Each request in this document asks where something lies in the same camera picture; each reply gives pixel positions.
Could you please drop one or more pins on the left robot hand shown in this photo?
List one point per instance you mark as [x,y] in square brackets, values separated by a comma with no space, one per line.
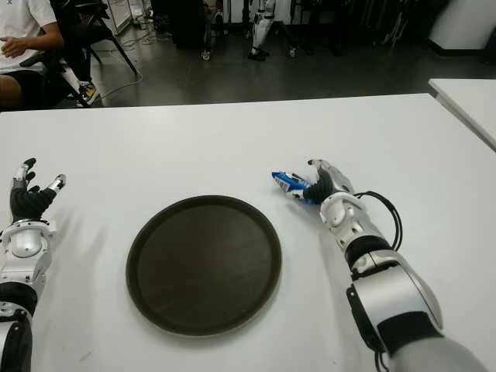
[27,203]

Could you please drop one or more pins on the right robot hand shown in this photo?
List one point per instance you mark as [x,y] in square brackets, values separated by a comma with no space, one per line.
[335,180]

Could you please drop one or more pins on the blue Oreo cookie pack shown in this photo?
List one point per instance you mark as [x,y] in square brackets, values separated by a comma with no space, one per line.
[286,181]

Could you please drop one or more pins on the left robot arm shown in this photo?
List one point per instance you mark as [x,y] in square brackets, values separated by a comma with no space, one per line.
[25,244]

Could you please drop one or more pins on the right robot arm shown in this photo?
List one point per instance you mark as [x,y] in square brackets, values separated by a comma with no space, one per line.
[387,298]

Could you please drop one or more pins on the black office chair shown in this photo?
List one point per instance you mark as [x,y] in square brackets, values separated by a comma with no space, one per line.
[42,58]

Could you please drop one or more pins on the white side table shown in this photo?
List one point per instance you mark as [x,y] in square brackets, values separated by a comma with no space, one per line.
[469,97]

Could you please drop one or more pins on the round dark brown tray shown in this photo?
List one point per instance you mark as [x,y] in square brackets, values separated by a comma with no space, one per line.
[203,267]

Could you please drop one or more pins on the person in black trousers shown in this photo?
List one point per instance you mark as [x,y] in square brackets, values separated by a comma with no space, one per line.
[75,50]

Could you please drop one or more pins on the white humanoid robot legs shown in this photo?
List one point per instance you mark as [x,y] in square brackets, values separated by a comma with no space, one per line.
[260,31]

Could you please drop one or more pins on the seated person white shirt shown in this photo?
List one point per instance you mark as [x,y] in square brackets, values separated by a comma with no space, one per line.
[19,23]

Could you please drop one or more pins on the black folding chair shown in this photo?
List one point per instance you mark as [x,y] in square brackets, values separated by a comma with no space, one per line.
[104,33]

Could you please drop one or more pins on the black wheeled stand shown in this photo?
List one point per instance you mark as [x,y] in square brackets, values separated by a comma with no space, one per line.
[206,42]

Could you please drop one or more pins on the white curved panel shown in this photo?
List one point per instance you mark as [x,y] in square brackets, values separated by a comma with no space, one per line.
[463,23]

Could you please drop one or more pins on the white display board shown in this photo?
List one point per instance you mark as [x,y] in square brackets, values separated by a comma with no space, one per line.
[122,13]

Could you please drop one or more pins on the black cabinet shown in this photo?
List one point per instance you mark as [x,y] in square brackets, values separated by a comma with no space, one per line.
[190,23]

